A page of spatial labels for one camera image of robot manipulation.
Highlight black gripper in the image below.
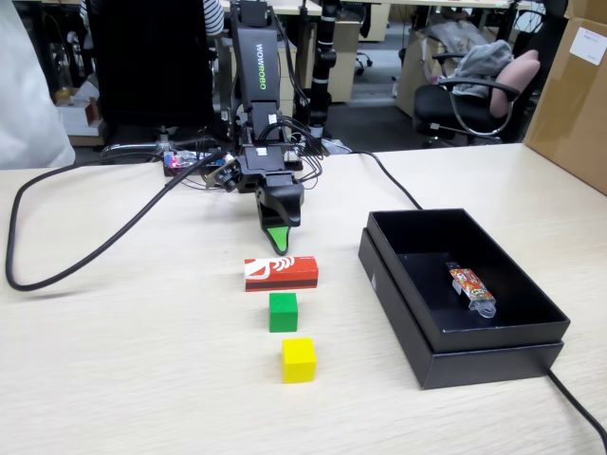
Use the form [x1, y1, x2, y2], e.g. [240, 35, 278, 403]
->
[236, 145, 305, 256]

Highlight red white carton box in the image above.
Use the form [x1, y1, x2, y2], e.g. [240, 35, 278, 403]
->
[243, 255, 319, 293]

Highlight green wooden cube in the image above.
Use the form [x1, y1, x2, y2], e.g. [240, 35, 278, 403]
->
[267, 291, 299, 334]

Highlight yellow wooden cube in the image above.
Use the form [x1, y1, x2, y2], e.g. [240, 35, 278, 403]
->
[281, 337, 318, 385]

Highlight black cardboard box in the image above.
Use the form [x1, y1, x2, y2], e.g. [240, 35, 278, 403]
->
[367, 207, 571, 355]

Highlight flat white tray box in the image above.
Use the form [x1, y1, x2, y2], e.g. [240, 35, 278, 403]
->
[68, 121, 106, 148]

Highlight small open cardboard box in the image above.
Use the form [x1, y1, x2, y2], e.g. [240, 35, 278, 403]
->
[52, 80, 101, 103]

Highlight black open box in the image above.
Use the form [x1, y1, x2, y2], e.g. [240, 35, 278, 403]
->
[358, 227, 565, 391]

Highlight large cardboard box white label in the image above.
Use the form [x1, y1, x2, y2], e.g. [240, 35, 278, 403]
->
[524, 16, 607, 196]

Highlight plain cardboard box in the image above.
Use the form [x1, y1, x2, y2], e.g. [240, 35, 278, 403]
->
[566, 0, 607, 20]

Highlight controller circuit board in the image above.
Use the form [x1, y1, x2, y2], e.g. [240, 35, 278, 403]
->
[159, 147, 227, 180]

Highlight beige office cabinet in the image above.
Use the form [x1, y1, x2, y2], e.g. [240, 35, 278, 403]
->
[358, 2, 393, 44]
[326, 21, 364, 104]

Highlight black pole white bands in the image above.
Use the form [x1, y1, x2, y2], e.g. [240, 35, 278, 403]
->
[307, 0, 339, 139]

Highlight black office chair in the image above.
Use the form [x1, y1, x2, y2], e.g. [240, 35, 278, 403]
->
[411, 51, 523, 148]

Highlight colourful flash drive clear cap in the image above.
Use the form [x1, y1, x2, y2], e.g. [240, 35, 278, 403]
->
[447, 260, 498, 319]

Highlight large black monitor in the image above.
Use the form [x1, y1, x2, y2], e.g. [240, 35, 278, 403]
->
[84, 0, 215, 165]

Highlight beige office desk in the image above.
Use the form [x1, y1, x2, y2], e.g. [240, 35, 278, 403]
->
[221, 0, 324, 16]

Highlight person in striped shirt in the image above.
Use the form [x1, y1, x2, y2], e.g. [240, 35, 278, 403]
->
[202, 0, 227, 38]

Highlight white carton red side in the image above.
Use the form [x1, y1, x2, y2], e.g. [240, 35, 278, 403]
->
[59, 97, 101, 129]

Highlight grey cloth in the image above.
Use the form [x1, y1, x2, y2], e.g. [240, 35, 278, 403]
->
[452, 40, 516, 100]

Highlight pink cushion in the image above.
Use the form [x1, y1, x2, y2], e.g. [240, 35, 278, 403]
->
[487, 49, 543, 119]

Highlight person in white coat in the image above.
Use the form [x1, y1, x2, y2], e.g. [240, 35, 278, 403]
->
[0, 0, 77, 171]

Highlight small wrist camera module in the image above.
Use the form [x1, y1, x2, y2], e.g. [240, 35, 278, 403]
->
[204, 158, 241, 193]

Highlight thin black arm wires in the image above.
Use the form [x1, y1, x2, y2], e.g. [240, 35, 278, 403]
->
[255, 116, 331, 191]

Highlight black sleeved camera cable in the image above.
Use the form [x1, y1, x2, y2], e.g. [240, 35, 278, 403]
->
[5, 150, 224, 291]

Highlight black power cable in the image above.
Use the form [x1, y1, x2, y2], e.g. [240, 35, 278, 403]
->
[348, 149, 607, 442]

